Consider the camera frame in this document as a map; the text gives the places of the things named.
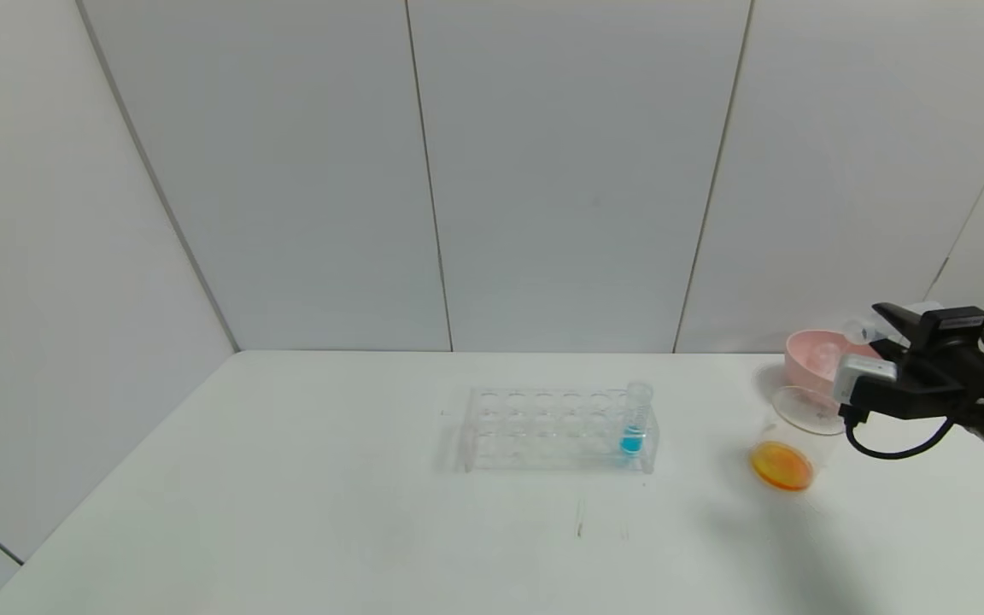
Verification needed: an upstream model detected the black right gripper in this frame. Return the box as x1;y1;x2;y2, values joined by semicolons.
869;302;984;398

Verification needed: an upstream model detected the test tube with yellow pigment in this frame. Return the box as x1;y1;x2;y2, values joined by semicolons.
841;300;944;344

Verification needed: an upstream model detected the clear plastic beaker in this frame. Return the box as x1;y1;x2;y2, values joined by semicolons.
748;386;853;495

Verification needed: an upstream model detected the test tube with blue pigment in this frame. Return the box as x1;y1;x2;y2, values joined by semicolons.
620;381;654;456

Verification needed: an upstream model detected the clear acrylic test tube rack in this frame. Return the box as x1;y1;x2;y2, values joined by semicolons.
458;384;659;475

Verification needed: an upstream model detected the pink plastic bowl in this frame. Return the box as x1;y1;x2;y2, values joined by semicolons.
784;330;887;404

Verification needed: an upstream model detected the black camera cable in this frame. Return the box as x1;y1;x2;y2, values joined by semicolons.
844;401;964;461

